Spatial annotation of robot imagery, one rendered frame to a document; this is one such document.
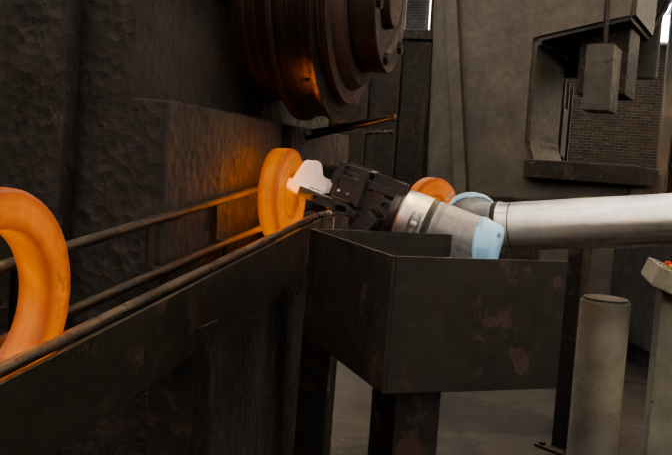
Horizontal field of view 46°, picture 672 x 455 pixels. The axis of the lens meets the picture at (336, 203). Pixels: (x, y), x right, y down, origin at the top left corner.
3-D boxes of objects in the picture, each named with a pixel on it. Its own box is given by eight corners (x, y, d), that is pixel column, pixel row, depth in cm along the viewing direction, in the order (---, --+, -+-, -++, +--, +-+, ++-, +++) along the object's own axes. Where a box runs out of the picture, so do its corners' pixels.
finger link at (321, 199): (306, 184, 134) (353, 202, 132) (302, 194, 134) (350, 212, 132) (297, 184, 129) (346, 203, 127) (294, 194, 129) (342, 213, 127)
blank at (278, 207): (256, 151, 127) (276, 152, 126) (289, 145, 141) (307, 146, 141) (256, 248, 129) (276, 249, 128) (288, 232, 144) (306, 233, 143)
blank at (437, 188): (419, 253, 196) (429, 255, 193) (393, 204, 189) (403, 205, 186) (456, 214, 203) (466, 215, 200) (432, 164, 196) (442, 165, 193)
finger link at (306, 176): (288, 150, 134) (338, 169, 132) (276, 183, 135) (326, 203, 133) (282, 150, 131) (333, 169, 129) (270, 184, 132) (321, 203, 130)
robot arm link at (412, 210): (420, 248, 133) (410, 253, 124) (393, 237, 135) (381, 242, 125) (439, 198, 132) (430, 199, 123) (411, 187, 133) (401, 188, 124)
